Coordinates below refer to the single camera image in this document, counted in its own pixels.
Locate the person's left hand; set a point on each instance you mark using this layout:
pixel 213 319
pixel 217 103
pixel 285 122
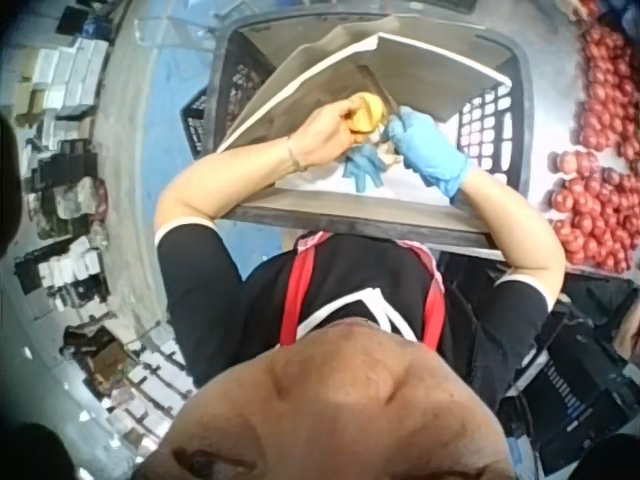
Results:
pixel 320 132

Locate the person's right hand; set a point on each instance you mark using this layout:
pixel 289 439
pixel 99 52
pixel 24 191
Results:
pixel 425 145

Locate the yellow orange fruit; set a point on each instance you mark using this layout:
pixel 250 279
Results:
pixel 372 112

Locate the pale fruit peel pieces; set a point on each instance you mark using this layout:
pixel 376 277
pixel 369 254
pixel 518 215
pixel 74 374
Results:
pixel 390 155

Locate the large grey open box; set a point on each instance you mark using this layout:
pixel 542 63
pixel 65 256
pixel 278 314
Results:
pixel 310 105

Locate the blue glove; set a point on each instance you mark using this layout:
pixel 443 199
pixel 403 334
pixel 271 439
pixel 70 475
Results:
pixel 362 167

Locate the large black plastic crate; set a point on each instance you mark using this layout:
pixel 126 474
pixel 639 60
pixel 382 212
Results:
pixel 492 130

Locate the small black plastic crate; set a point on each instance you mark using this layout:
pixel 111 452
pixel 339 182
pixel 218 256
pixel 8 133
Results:
pixel 200 120

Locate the pile of red fruits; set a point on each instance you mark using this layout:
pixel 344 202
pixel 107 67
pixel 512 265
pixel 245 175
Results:
pixel 600 210

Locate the stack of white cartons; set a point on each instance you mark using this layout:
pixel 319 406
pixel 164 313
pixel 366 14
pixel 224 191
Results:
pixel 65 85

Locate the heap of dark crates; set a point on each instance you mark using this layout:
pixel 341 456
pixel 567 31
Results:
pixel 65 200

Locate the stack of black crates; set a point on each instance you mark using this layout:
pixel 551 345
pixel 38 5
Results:
pixel 575 380

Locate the stack of white boxes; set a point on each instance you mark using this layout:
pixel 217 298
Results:
pixel 140 380

